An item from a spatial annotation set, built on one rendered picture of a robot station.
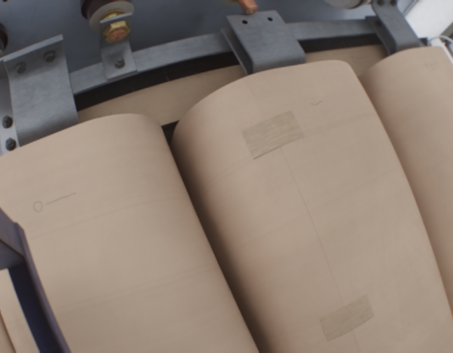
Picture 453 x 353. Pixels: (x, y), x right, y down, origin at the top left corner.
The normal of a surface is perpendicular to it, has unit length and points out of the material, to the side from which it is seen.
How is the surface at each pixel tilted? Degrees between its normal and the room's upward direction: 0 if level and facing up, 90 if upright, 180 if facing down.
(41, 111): 90
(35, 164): 90
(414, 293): 90
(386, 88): 90
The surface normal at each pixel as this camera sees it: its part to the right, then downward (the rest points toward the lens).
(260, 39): 0.20, -0.33
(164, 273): 0.49, -0.42
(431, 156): -0.46, -0.04
